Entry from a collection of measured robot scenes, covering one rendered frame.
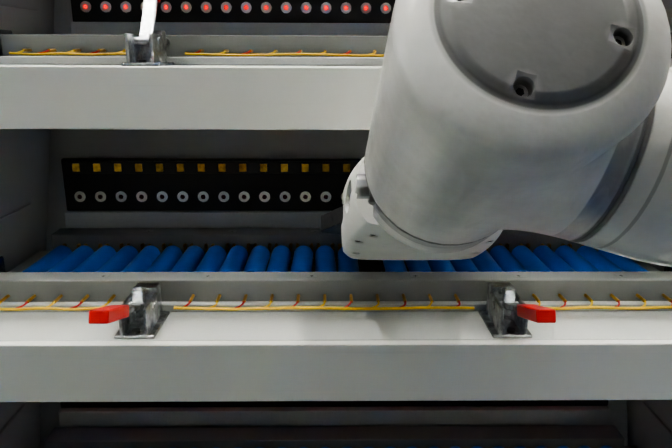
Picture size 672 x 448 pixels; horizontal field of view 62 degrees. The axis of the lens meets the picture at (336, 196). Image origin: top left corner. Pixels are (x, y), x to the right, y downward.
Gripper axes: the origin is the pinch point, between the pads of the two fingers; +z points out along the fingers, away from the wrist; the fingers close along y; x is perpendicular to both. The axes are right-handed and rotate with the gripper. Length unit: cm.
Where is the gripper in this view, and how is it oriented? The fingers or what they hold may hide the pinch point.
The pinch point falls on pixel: (400, 237)
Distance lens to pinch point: 46.9
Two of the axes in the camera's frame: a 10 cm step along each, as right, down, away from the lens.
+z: -0.2, 2.7, 9.6
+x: 0.0, -9.6, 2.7
